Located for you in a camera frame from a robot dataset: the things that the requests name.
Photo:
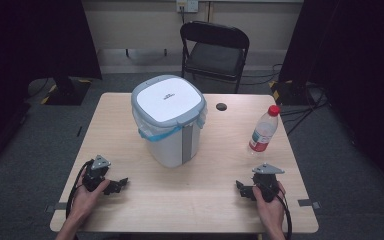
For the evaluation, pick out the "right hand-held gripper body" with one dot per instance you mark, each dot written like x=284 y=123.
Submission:
x=267 y=181

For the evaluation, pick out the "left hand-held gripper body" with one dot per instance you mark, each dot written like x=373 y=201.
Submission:
x=95 y=173

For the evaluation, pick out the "clear plastic bottle red cap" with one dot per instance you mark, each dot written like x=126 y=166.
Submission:
x=263 y=133

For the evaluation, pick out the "white trash can grey lid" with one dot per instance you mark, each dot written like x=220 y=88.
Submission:
x=168 y=100

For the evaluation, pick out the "person's left hand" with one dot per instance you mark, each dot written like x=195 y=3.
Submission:
x=86 y=200

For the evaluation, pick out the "person's right hand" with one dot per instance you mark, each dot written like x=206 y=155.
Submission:
x=270 y=210

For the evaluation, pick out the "small black floor object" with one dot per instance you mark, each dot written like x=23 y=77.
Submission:
x=79 y=131

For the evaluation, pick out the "grey tape strip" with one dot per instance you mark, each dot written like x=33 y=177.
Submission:
x=56 y=206
x=308 y=203

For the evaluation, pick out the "clear blue-edged trash bag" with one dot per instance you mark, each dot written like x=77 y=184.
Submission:
x=153 y=134

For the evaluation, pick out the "black stand base striped tape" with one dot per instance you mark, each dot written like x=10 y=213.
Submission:
x=290 y=95
x=68 y=93

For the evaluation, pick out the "black folding chair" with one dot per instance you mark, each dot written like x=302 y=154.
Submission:
x=215 y=56

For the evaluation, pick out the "dark curtain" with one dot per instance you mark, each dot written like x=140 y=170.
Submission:
x=356 y=66
x=23 y=50

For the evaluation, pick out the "white wall socket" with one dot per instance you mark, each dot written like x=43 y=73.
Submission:
x=187 y=5

